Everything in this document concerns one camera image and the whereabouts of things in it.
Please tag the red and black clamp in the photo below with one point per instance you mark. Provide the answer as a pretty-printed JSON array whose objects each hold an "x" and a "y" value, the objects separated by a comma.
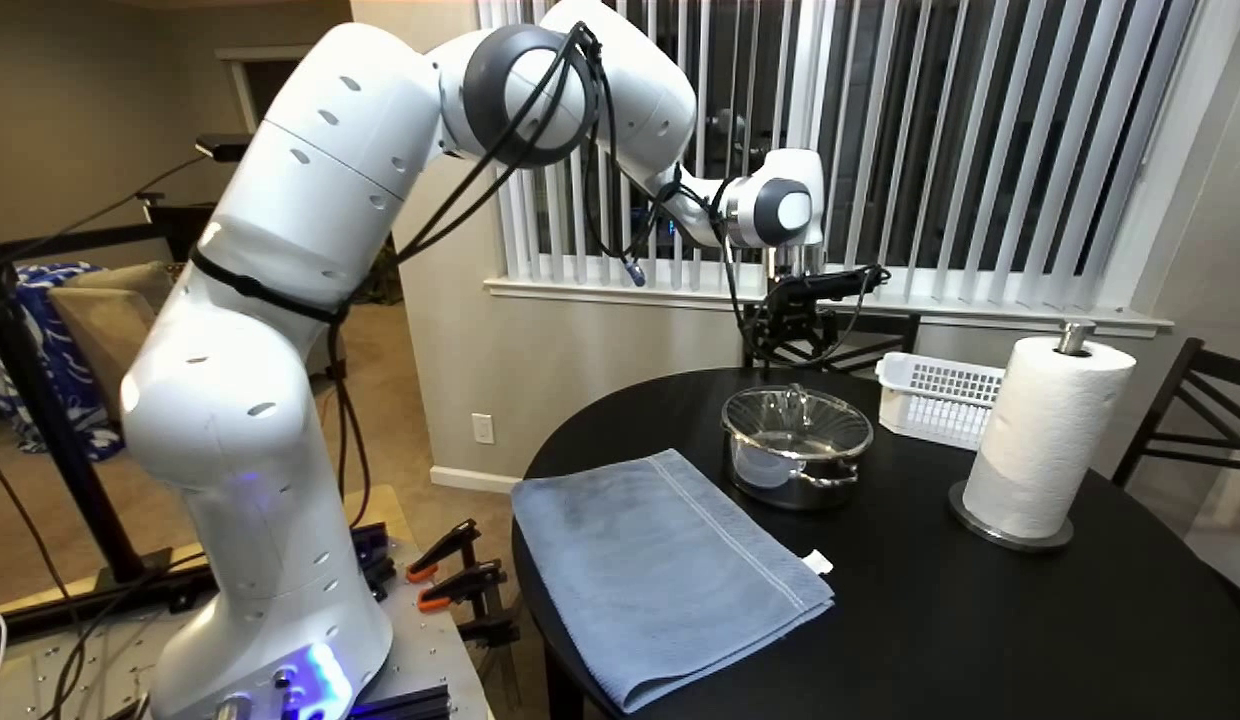
[{"x": 459, "y": 536}]

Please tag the white vertical window blinds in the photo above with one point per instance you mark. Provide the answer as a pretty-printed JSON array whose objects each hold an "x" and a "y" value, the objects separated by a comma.
[{"x": 979, "y": 150}]

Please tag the metal paper towel holder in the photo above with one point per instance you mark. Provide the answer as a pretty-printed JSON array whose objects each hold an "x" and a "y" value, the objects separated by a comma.
[{"x": 1038, "y": 445}]

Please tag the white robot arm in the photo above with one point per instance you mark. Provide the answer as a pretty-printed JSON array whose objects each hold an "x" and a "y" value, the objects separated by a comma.
[{"x": 218, "y": 402}]

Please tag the white plastic basket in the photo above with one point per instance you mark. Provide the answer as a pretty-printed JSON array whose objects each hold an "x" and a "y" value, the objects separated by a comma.
[{"x": 932, "y": 398}]

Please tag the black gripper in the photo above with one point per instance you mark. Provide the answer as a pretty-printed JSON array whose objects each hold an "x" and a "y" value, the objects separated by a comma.
[{"x": 800, "y": 304}]

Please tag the glass pot lid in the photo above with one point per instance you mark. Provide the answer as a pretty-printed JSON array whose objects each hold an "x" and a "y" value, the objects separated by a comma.
[{"x": 798, "y": 422}]

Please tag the white wall outlet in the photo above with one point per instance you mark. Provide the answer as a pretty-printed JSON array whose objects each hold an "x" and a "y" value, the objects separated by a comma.
[{"x": 480, "y": 425}]

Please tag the white paper towel roll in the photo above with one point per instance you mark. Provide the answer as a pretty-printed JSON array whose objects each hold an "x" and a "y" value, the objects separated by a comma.
[{"x": 1109, "y": 376}]

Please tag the blue folded towel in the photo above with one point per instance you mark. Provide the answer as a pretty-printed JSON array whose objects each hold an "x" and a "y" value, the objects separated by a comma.
[{"x": 661, "y": 576}]

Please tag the black chair behind table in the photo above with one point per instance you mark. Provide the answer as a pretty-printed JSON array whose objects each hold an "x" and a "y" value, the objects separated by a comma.
[{"x": 862, "y": 336}]

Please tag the black metal stand frame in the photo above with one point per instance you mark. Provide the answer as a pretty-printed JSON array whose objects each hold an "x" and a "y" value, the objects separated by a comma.
[{"x": 130, "y": 576}]

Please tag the stainless steel pot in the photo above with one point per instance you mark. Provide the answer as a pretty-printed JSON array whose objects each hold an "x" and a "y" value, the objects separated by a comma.
[{"x": 792, "y": 485}]

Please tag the black chair at right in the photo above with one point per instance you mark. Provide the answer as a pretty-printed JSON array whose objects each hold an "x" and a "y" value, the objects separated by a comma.
[{"x": 1195, "y": 414}]

